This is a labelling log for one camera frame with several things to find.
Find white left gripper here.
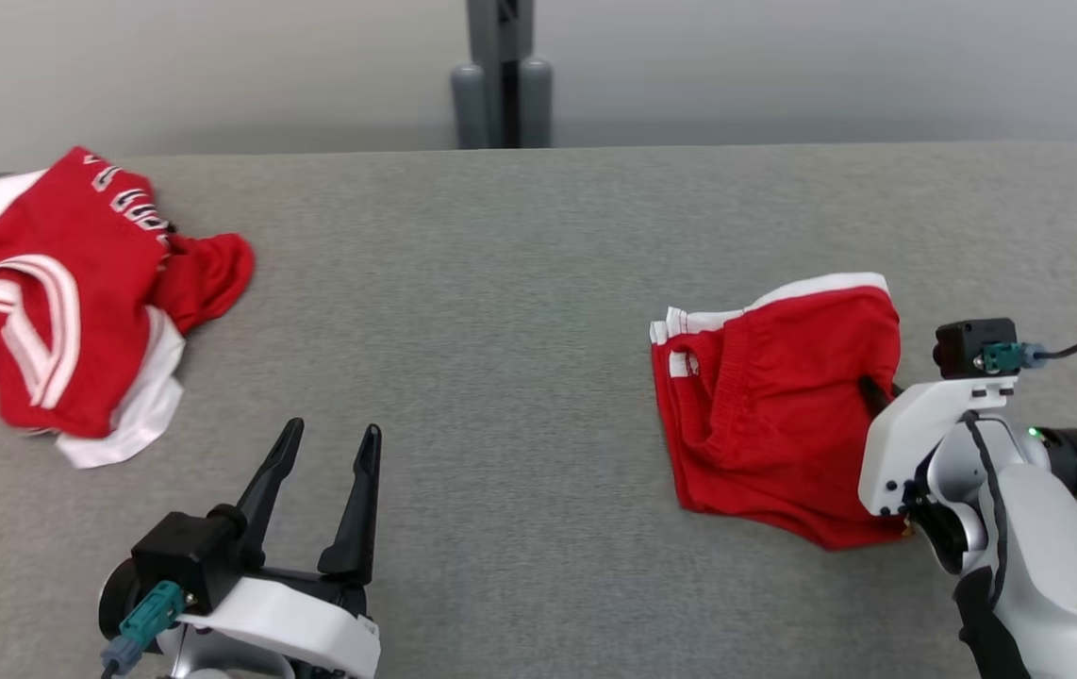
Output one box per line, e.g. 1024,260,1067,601
180,418,384,679

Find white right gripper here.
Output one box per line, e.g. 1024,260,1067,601
857,375,1019,517

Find red shorts white trim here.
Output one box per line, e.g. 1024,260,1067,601
649,272,912,553

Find red jersey white sleeves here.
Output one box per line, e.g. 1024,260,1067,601
0,146,257,470

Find right camera cable teal plug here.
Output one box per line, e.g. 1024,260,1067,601
982,325,1077,375

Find camera cable teal plug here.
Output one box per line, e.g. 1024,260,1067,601
982,325,1077,375
100,580,191,679

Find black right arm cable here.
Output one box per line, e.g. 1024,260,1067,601
958,410,1011,604

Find left camera cable teal plug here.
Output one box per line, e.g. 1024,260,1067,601
100,580,191,679

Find grey metal truss post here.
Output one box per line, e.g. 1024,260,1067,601
450,0,554,150

